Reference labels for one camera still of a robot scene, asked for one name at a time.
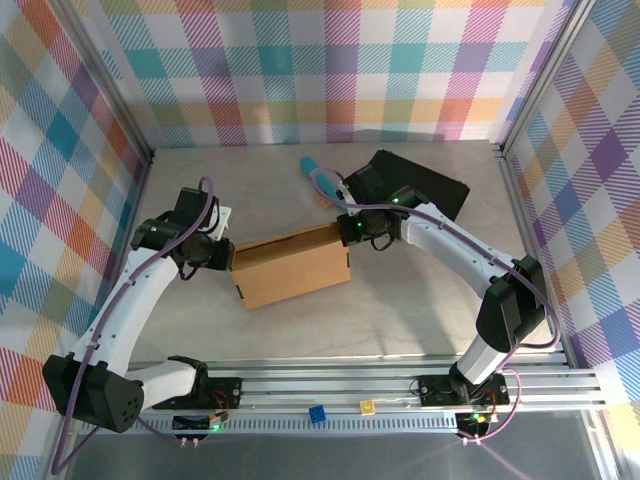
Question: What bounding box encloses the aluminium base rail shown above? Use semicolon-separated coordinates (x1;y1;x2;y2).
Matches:
53;355;610;418

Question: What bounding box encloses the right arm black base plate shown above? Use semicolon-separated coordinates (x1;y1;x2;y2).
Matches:
416;372;511;408

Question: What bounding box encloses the right aluminium frame post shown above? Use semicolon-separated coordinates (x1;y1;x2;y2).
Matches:
498;0;589;157

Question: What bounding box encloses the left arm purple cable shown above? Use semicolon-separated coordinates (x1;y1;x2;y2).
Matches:
49;176;222;477

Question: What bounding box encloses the black hard case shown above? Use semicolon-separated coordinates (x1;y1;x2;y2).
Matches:
366;148;472;224

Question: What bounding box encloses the teal pen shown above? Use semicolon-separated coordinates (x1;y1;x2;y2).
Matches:
298;155;352;202

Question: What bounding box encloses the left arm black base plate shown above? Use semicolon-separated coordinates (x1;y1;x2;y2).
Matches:
151;376;244;410

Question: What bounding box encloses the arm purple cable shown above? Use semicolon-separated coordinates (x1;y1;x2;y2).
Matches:
49;176;222;477
311;166;562;445

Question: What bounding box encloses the brown cardboard box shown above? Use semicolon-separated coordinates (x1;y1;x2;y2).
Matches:
230;220;353;313

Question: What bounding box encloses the slotted grey cable duct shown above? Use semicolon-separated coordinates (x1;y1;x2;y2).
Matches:
73;417;465;437

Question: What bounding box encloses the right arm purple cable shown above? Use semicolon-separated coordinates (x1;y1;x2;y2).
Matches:
311;166;562;445

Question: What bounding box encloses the aluminium frame post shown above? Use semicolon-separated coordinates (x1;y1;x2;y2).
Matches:
48;0;157;162
498;0;589;157

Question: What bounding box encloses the left aluminium frame post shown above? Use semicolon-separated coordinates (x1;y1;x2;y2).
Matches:
48;0;157;162

